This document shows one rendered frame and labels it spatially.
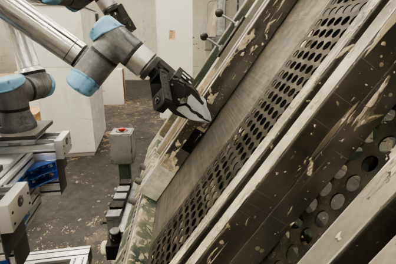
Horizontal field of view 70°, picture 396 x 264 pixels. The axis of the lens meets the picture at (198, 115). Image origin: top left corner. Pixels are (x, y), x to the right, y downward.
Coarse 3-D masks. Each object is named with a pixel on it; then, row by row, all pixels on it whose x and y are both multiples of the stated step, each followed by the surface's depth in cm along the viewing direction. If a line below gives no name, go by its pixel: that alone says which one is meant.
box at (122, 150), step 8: (128, 128) 159; (112, 136) 149; (120, 136) 150; (128, 136) 150; (112, 144) 151; (120, 144) 151; (128, 144) 151; (112, 152) 152; (120, 152) 152; (128, 152) 152; (112, 160) 153; (120, 160) 154; (128, 160) 154
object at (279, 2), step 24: (288, 0) 82; (264, 24) 83; (240, 48) 85; (216, 72) 91; (240, 72) 87; (216, 96) 89; (192, 120) 91; (168, 144) 97; (192, 144) 93; (168, 168) 95; (144, 192) 97
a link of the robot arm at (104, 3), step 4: (100, 0) 110; (104, 0) 110; (108, 0) 111; (112, 0) 112; (100, 4) 111; (104, 4) 111; (108, 4) 111; (112, 4) 111; (116, 4) 114; (100, 8) 112; (104, 8) 111
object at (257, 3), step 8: (256, 0) 120; (264, 0) 118; (256, 8) 118; (248, 16) 119; (240, 32) 121; (232, 40) 121; (224, 56) 123; (216, 64) 124; (208, 72) 127; (208, 80) 126; (200, 88) 127; (176, 120) 132; (176, 128) 131; (168, 136) 132; (160, 144) 135; (160, 152) 134
